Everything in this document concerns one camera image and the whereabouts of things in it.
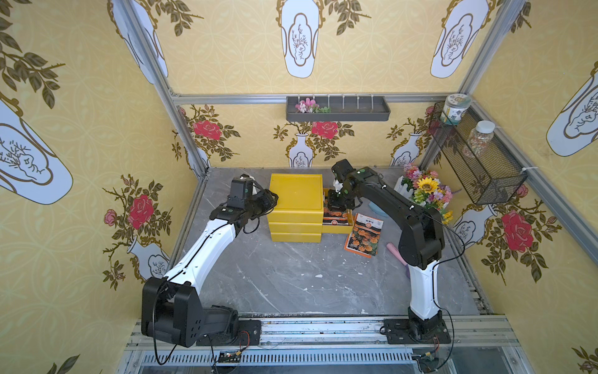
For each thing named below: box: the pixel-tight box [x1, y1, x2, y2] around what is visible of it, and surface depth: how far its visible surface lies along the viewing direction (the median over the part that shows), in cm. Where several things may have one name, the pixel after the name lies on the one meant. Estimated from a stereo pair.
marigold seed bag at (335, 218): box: [322, 208, 349, 226], surface depth 94 cm
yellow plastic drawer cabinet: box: [266, 172, 324, 244], surface depth 85 cm
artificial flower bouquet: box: [401, 162, 454, 225], surface depth 92 cm
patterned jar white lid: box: [440, 93, 473, 126], surface depth 87 cm
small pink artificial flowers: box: [295, 97, 332, 114], surface depth 89 cm
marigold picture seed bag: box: [344, 212, 384, 259], surface depth 97 cm
